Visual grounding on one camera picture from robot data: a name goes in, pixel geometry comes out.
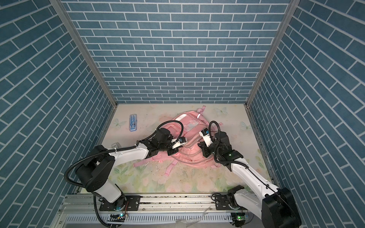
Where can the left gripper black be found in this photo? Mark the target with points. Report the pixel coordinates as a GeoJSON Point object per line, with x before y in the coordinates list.
{"type": "Point", "coordinates": [171, 152]}

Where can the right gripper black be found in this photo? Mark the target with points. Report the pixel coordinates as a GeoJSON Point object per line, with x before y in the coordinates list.
{"type": "Point", "coordinates": [204, 148]}

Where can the blue clear pencil case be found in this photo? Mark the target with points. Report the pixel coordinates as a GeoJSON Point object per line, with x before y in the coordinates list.
{"type": "Point", "coordinates": [133, 122]}

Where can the pink student backpack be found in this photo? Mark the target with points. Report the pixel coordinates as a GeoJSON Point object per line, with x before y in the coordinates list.
{"type": "Point", "coordinates": [195, 134]}

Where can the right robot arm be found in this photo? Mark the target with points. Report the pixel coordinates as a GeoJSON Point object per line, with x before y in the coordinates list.
{"type": "Point", "coordinates": [256, 185]}

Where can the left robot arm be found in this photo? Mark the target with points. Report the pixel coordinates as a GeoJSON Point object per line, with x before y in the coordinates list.
{"type": "Point", "coordinates": [94, 171]}

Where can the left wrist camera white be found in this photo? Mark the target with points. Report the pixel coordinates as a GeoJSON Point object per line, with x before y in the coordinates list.
{"type": "Point", "coordinates": [176, 143]}

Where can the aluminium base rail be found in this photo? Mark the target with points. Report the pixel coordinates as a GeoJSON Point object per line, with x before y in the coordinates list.
{"type": "Point", "coordinates": [175, 208]}

